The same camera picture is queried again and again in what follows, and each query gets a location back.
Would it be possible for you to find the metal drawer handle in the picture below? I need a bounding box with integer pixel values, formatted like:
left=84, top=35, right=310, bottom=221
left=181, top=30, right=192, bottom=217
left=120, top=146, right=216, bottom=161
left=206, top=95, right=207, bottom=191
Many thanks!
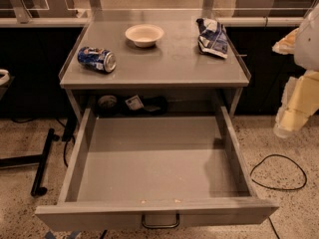
left=142, top=214, right=180, bottom=229

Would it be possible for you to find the blue soda can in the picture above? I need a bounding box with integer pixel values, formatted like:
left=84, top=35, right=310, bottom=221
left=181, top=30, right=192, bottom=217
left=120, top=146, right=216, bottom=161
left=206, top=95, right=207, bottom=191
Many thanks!
left=77, top=47, right=117, bottom=74

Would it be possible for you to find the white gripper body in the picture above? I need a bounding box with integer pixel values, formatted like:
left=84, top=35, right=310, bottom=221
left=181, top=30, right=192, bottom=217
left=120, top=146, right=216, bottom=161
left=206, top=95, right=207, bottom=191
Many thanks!
left=294, top=4, right=319, bottom=71

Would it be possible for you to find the grey open drawer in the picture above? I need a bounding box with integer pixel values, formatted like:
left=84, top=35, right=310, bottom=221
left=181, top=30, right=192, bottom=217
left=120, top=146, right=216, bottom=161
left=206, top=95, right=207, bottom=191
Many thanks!
left=36, top=107, right=278, bottom=231

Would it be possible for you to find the blue chip bag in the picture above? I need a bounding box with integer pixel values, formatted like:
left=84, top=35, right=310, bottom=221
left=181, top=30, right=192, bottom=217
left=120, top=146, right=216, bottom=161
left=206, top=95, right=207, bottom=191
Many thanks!
left=196, top=18, right=228, bottom=59

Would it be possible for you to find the white bowl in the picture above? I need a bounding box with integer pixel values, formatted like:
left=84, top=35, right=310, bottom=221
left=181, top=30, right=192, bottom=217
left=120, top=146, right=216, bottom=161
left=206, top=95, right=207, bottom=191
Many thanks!
left=125, top=24, right=164, bottom=48

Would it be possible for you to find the black stand base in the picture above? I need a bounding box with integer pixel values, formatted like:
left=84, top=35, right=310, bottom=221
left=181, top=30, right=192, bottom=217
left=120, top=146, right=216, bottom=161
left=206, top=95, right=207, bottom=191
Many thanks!
left=0, top=128, right=59, bottom=197

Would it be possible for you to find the grey cabinet table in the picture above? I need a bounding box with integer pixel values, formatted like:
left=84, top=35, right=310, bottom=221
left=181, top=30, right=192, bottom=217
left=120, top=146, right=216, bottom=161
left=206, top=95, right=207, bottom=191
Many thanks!
left=60, top=9, right=250, bottom=111

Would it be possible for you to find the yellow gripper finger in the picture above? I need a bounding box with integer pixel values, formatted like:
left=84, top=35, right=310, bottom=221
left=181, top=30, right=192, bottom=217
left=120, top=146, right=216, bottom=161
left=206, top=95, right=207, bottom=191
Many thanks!
left=273, top=71, right=319, bottom=138
left=272, top=28, right=298, bottom=55

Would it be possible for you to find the black floor cable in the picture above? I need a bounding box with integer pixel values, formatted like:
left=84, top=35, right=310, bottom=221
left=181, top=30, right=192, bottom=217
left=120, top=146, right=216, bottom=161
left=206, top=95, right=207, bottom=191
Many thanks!
left=249, top=153, right=308, bottom=239

